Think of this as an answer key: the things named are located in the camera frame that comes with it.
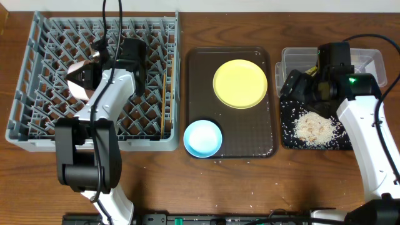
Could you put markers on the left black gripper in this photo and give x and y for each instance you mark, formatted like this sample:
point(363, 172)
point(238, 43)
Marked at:
point(93, 75)

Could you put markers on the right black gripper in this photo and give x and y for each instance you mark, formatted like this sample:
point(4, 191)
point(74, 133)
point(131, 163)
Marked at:
point(297, 92)

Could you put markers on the pale pink bowl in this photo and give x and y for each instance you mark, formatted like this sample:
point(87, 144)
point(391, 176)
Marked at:
point(77, 91)

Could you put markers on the rice food scraps pile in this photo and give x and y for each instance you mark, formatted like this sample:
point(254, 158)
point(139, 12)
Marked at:
point(315, 128)

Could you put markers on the yellow round plate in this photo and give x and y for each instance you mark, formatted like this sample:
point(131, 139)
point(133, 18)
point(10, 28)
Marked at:
point(240, 84)

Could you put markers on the green orange snack wrapper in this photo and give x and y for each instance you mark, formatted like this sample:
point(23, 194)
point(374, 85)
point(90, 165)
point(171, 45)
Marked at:
point(312, 71)

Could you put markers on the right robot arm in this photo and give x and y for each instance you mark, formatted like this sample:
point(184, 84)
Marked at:
point(335, 89)

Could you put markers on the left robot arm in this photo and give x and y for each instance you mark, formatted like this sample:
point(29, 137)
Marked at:
point(87, 147)

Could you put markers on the black rectangular waste tray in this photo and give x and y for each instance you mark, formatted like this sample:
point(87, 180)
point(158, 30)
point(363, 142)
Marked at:
point(312, 125)

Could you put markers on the clear plastic waste bin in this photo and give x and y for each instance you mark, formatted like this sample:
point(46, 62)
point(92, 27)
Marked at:
point(304, 58)

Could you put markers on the grey plastic dish rack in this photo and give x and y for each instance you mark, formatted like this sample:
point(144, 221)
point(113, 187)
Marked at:
point(42, 95)

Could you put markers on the dark brown serving tray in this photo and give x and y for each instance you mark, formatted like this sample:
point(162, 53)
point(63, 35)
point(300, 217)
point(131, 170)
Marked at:
point(246, 133)

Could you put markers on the light blue bowl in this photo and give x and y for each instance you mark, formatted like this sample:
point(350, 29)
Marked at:
point(202, 139)

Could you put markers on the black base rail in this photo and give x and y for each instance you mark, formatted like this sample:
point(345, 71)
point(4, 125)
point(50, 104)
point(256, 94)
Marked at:
point(162, 219)

